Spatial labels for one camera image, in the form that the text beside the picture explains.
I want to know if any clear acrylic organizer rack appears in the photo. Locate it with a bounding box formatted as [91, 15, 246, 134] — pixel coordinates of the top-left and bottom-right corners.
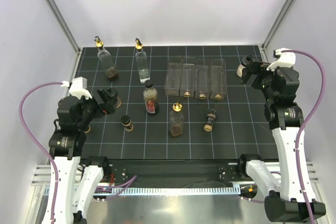
[164, 56, 227, 101]

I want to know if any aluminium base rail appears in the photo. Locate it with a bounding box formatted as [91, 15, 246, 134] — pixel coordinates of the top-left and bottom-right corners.
[31, 161, 320, 187]

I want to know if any small upright spice bottle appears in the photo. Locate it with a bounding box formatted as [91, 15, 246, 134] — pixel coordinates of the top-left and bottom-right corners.
[120, 115, 133, 132]

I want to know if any lying small spice bottle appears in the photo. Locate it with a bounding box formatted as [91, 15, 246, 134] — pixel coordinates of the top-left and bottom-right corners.
[203, 109, 216, 132]

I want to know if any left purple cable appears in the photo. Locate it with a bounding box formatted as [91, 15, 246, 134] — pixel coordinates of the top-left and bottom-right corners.
[18, 81, 65, 224]

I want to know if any red label soy bottle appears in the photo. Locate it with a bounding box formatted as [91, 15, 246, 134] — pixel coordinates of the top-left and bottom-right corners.
[143, 80, 159, 115]

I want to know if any tall clear liquid bottle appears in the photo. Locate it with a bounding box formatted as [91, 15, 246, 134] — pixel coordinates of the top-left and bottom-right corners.
[135, 38, 150, 83]

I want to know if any short bottle brown sauce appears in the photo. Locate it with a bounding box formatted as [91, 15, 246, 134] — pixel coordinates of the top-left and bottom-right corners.
[169, 102, 184, 137]

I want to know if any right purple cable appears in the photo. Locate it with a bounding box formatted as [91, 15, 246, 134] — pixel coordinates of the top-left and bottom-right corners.
[287, 49, 328, 224]

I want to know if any white powder shaker jar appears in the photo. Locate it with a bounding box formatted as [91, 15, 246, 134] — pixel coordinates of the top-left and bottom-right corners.
[236, 56, 252, 78]

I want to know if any purple cable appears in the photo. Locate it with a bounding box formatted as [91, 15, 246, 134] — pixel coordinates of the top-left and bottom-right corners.
[18, 81, 65, 224]
[287, 49, 328, 224]

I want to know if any small spice bottle left edge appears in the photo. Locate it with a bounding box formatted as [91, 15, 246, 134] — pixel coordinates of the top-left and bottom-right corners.
[84, 125, 91, 134]

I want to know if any white slotted cable duct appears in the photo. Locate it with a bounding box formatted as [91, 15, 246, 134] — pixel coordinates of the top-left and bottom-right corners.
[121, 186, 241, 196]

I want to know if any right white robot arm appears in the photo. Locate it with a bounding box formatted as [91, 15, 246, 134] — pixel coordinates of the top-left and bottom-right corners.
[236, 57, 326, 223]

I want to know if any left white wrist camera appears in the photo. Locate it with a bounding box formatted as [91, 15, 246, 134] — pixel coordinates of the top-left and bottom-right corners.
[61, 77, 92, 100]

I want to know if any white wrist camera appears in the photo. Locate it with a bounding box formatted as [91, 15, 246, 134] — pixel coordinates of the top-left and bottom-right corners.
[266, 48, 296, 72]
[61, 77, 92, 100]

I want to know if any tall bottle dark sauce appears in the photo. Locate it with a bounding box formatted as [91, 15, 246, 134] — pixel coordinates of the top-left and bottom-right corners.
[94, 36, 119, 81]

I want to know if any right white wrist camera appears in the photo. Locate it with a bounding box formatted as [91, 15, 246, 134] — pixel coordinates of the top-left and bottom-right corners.
[266, 48, 296, 72]

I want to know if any glass jar black lid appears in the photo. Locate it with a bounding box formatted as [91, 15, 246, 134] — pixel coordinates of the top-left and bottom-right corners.
[111, 88, 122, 109]

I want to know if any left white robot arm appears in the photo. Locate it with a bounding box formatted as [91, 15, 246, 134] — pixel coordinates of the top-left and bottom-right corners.
[42, 88, 118, 223]

